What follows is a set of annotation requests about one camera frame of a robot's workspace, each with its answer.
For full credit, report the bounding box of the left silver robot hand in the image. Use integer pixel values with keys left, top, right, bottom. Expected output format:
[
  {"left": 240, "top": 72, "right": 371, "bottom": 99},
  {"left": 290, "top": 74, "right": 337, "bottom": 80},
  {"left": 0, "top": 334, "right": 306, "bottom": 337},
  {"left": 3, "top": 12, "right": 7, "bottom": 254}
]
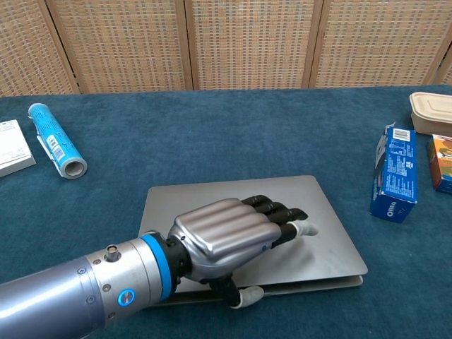
[{"left": 165, "top": 194, "right": 320, "bottom": 309}]

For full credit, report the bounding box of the silver laptop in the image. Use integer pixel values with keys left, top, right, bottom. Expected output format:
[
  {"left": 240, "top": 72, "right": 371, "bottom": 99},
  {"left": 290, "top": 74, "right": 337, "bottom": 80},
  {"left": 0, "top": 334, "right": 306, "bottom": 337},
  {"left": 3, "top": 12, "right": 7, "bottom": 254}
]
[{"left": 138, "top": 175, "right": 369, "bottom": 307}]

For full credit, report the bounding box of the woven bamboo folding screen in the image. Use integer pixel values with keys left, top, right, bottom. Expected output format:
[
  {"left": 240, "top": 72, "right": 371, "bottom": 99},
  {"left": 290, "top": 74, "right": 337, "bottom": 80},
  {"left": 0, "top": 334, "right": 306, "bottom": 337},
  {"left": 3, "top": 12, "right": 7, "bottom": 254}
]
[{"left": 0, "top": 0, "right": 452, "bottom": 98}]

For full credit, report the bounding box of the blue felt table cover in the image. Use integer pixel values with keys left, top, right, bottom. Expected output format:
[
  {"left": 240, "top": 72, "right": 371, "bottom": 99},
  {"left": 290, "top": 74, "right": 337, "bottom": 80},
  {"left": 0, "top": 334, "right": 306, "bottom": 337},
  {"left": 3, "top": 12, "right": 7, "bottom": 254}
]
[{"left": 0, "top": 83, "right": 452, "bottom": 339}]

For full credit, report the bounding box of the blue Oreo cookie box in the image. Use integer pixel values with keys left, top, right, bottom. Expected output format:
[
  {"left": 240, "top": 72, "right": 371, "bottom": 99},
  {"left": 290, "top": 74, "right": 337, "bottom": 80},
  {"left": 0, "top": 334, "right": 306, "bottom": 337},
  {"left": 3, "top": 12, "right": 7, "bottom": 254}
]
[{"left": 369, "top": 121, "right": 419, "bottom": 224}]

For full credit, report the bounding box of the blue cling film roll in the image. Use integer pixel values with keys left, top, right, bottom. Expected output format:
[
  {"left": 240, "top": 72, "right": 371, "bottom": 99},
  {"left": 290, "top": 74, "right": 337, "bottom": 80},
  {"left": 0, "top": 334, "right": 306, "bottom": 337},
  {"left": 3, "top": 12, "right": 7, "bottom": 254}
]
[{"left": 28, "top": 102, "right": 88, "bottom": 180}]

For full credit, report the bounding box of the orange printed box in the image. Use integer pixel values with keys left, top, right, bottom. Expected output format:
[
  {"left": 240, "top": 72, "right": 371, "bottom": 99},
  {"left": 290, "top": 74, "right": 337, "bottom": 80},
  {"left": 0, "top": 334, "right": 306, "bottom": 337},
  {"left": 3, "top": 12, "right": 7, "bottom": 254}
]
[{"left": 426, "top": 133, "right": 452, "bottom": 194}]

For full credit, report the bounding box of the white flat box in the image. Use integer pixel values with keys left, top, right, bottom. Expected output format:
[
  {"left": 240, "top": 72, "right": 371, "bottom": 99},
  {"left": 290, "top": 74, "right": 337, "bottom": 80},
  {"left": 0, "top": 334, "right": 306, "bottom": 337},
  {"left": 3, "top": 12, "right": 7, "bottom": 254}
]
[{"left": 0, "top": 119, "right": 37, "bottom": 179}]

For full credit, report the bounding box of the beige lidded food container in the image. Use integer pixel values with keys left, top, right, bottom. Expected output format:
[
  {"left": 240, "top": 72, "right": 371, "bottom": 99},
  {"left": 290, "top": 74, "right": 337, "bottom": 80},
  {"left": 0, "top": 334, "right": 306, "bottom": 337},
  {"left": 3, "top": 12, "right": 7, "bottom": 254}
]
[{"left": 409, "top": 92, "right": 452, "bottom": 137}]

